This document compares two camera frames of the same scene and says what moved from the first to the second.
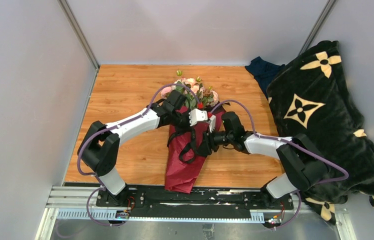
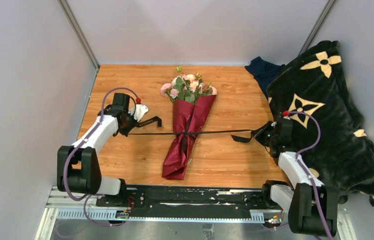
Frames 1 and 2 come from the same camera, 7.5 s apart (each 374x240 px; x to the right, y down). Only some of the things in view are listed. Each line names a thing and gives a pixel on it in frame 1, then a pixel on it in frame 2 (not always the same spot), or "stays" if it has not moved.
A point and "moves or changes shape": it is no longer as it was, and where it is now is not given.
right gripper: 205,149 to 259,134
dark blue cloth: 263,71 stays
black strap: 193,143 moves or changes shape
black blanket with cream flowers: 309,96 stays
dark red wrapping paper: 187,152 moves or changes shape
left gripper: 187,128 to 125,132
